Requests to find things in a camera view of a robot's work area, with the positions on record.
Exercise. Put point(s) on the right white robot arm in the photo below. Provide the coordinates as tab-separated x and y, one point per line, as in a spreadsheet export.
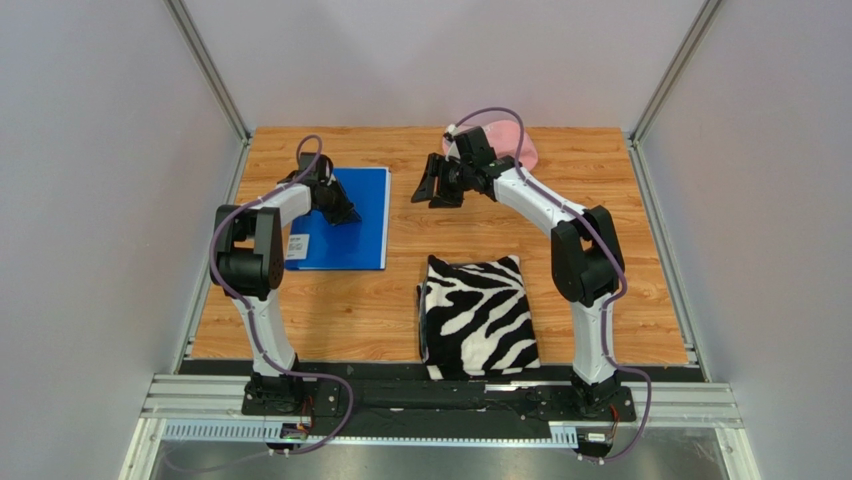
587	266

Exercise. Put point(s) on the zebra print cushion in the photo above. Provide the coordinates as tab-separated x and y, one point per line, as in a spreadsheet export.
475	320

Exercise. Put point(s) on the corner aluminium post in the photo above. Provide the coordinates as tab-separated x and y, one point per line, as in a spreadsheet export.
196	44
692	40

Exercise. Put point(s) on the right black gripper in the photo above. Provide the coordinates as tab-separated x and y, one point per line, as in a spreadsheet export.
446	178

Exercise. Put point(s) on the right corner aluminium post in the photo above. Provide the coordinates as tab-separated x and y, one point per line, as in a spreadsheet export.
692	40

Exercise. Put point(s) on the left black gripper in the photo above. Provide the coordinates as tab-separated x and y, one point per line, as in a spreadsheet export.
346	213

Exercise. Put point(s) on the aluminium frame rail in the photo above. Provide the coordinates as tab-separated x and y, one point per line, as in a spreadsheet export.
188	429

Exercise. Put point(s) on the pink baseball cap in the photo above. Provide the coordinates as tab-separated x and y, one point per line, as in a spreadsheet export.
495	146

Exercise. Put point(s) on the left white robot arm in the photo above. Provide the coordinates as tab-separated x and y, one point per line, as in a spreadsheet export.
247	259

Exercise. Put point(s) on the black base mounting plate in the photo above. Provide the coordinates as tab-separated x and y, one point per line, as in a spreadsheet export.
399	400

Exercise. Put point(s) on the left corner aluminium post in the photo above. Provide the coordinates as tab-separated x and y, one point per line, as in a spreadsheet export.
196	44

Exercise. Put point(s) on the blue file folder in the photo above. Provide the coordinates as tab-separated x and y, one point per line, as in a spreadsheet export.
359	244

